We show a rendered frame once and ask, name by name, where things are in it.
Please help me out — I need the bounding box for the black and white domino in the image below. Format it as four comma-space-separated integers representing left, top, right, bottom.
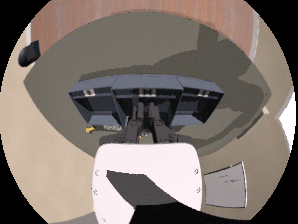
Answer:
103, 125, 123, 131

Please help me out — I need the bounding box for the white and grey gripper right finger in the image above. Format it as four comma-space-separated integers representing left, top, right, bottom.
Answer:
148, 98, 193, 146

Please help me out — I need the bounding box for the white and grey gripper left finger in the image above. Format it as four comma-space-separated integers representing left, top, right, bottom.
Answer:
99, 98, 144, 147

